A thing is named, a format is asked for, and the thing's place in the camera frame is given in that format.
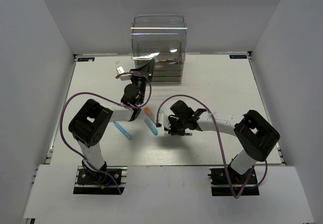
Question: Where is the blue highlighter middle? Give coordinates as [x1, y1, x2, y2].
[144, 118, 158, 136]

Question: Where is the clear acrylic drawer organizer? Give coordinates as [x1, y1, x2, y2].
[131, 14, 187, 83]

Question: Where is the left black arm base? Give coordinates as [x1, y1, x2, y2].
[73, 164, 127, 195]

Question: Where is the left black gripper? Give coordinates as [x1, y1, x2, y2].
[129, 60, 155, 104]

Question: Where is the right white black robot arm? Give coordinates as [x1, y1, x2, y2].
[163, 100, 280, 183]

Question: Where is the light blue highlighter left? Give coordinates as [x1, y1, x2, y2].
[114, 122, 132, 140]

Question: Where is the left blue table label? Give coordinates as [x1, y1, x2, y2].
[77, 57, 95, 62]

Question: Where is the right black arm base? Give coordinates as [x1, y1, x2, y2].
[208, 168, 259, 197]

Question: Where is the red gel pen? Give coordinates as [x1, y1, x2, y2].
[156, 60, 183, 65]

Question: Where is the blue table label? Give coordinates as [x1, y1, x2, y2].
[229, 54, 247, 59]
[77, 57, 95, 62]

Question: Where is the orange highlighter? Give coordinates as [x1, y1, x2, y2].
[144, 107, 156, 124]

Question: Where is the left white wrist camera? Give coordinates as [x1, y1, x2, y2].
[116, 66, 131, 81]

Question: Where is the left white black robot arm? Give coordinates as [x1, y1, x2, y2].
[68, 59, 155, 183]

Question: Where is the right blue table label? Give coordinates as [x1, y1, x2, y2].
[229, 54, 247, 59]

